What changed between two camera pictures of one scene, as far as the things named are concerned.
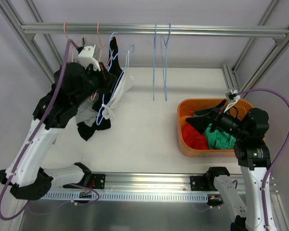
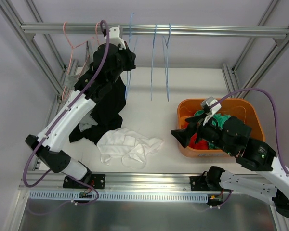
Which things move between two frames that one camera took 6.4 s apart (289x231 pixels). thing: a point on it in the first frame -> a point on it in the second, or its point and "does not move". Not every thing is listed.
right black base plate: (202, 183) does not move
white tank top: (124, 83) -> (132, 147)
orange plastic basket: (188, 107) does not move
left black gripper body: (102, 78) -> (127, 58)
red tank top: (193, 138) does not move
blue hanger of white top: (110, 68) -> (134, 40)
